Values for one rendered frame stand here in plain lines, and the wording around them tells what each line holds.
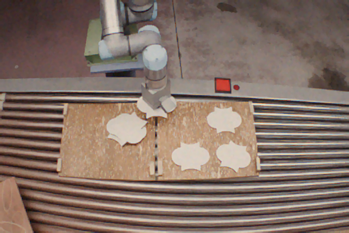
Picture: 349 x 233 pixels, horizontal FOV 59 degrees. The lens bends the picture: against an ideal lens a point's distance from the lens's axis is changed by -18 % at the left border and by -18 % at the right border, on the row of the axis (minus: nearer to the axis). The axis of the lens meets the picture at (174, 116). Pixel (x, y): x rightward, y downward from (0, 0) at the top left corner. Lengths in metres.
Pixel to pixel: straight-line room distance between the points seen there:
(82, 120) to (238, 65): 1.69
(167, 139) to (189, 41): 1.67
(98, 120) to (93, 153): 0.16
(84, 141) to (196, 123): 0.48
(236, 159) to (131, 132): 0.43
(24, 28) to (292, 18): 2.70
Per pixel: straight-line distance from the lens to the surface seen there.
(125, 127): 1.49
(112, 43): 1.24
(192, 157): 1.45
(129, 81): 1.68
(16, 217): 1.40
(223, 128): 1.53
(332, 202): 1.58
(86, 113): 1.59
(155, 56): 1.16
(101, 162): 1.48
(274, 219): 1.45
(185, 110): 1.56
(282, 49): 3.21
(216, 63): 2.93
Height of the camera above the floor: 2.27
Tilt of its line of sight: 60 degrees down
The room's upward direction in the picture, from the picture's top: 2 degrees clockwise
